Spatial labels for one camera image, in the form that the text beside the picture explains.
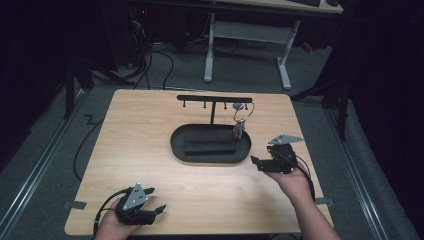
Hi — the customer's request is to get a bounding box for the hand-held gripper cable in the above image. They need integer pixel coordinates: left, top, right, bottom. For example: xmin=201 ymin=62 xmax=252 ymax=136
xmin=93 ymin=187 xmax=132 ymax=237
xmin=281 ymin=151 xmax=317 ymax=203

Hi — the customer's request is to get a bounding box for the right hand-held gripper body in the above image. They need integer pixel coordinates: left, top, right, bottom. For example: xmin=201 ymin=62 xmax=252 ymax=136
xmin=259 ymin=134 xmax=305 ymax=175

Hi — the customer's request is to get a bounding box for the right hand-held gripper cable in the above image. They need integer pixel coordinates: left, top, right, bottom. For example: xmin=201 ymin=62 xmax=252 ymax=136
xmin=281 ymin=151 xmax=317 ymax=203

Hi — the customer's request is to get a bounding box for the bundle of black cables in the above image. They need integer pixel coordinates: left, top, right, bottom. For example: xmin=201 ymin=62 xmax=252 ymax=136
xmin=128 ymin=19 xmax=175 ymax=91

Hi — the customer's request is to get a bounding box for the black keyboard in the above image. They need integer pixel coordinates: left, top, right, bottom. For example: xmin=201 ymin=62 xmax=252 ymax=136
xmin=288 ymin=0 xmax=322 ymax=8

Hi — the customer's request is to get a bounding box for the metal floor rail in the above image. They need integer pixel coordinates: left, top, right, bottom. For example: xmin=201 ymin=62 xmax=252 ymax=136
xmin=0 ymin=89 xmax=85 ymax=232
xmin=324 ymin=109 xmax=390 ymax=240

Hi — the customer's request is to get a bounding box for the white-legged desk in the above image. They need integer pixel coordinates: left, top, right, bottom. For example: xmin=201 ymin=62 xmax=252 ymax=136
xmin=203 ymin=0 xmax=344 ymax=91

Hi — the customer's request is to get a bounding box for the person's left hand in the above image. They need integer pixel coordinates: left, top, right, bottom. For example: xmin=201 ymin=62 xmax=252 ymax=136
xmin=94 ymin=198 xmax=143 ymax=240

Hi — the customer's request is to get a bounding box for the black key rack with tray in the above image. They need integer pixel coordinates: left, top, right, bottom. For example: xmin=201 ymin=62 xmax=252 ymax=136
xmin=170 ymin=94 xmax=253 ymax=165

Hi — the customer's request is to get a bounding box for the black floor cable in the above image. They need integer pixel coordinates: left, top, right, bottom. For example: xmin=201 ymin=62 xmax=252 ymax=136
xmin=72 ymin=114 xmax=105 ymax=182

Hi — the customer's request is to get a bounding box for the left hand-held gripper cable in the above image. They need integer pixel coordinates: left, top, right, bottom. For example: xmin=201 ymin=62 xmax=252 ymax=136
xmin=93 ymin=187 xmax=132 ymax=237

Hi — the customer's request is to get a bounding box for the bunch of keys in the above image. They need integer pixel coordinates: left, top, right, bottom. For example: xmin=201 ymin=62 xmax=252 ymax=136
xmin=232 ymin=101 xmax=256 ymax=143

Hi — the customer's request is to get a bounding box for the black wallet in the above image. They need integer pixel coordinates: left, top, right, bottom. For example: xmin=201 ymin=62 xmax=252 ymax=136
xmin=183 ymin=131 xmax=238 ymax=157

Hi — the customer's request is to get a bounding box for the person's right hand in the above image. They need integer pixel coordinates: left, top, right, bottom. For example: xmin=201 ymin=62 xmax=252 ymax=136
xmin=265 ymin=164 xmax=314 ymax=202

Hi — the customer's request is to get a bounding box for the black metal stand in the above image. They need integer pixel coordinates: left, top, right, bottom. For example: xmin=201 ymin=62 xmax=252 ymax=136
xmin=290 ymin=74 xmax=351 ymax=142
xmin=62 ymin=56 xmax=95 ymax=120

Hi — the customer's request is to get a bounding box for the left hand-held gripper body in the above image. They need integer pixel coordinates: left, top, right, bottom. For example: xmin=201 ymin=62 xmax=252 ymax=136
xmin=114 ymin=182 xmax=158 ymax=226

